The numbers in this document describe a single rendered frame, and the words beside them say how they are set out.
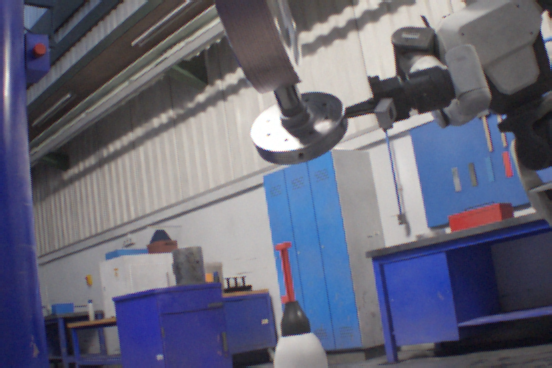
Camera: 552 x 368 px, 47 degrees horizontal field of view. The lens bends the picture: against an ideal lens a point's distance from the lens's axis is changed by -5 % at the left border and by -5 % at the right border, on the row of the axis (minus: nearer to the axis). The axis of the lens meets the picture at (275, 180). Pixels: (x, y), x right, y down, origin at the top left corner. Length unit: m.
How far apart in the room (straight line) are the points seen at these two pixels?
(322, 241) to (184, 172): 2.97
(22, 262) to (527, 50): 1.74
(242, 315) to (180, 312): 2.84
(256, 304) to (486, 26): 5.37
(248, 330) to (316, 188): 1.74
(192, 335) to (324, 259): 2.12
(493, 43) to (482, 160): 3.61
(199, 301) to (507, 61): 2.64
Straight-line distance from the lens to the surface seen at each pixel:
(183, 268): 4.04
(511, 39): 1.77
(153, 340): 3.86
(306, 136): 1.31
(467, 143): 5.41
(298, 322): 2.56
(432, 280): 4.78
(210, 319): 3.97
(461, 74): 1.35
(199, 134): 8.02
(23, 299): 2.36
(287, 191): 6.02
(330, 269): 5.68
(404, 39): 1.80
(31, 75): 2.77
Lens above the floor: 0.53
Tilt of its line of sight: 11 degrees up
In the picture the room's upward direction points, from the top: 9 degrees counter-clockwise
